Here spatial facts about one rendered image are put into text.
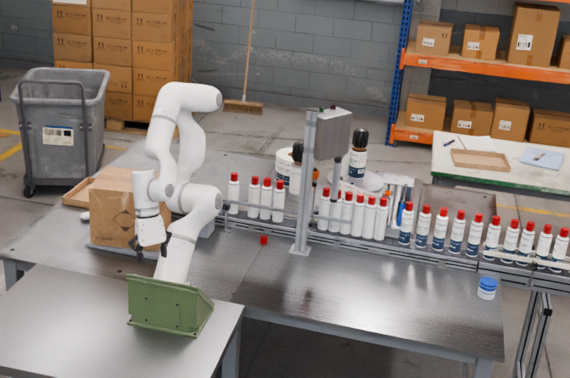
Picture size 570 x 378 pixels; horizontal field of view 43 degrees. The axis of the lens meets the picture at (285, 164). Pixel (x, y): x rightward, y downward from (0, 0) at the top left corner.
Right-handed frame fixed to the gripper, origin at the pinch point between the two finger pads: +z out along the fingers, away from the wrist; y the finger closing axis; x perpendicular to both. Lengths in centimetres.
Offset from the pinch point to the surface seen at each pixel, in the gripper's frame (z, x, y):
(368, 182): 2, 45, 153
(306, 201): -4, 10, 81
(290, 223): 10, 33, 89
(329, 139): -31, -2, 86
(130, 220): -4, 52, 18
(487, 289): 34, -51, 122
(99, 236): 3, 63, 8
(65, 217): -1, 99, 8
